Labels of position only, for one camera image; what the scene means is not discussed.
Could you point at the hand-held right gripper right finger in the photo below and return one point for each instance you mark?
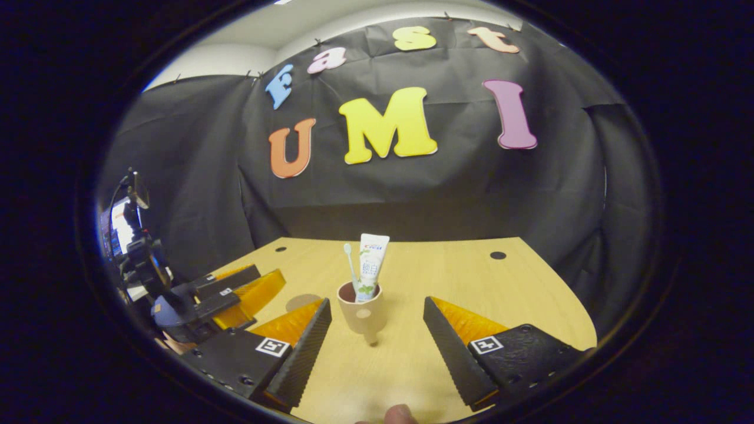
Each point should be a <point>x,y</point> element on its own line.
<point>450,353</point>

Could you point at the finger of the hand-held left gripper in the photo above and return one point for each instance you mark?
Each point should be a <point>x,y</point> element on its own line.
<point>227,280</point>
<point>253,297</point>

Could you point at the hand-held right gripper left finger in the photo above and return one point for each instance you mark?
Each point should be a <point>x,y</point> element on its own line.
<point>300,353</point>

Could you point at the computer monitor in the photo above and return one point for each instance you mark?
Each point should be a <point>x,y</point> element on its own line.
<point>118,227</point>

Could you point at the round brown coaster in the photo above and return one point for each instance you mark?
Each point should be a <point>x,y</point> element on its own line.
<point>297,302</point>

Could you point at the white toothbrush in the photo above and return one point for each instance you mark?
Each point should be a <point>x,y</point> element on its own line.
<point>352,271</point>

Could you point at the wooden desktop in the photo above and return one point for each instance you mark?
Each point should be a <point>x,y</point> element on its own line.
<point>412,265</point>

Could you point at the white toothpaste tube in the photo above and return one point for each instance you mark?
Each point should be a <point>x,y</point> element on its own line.
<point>372,265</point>

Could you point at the black backdrop cloth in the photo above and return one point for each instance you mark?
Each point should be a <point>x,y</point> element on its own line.
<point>412,194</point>

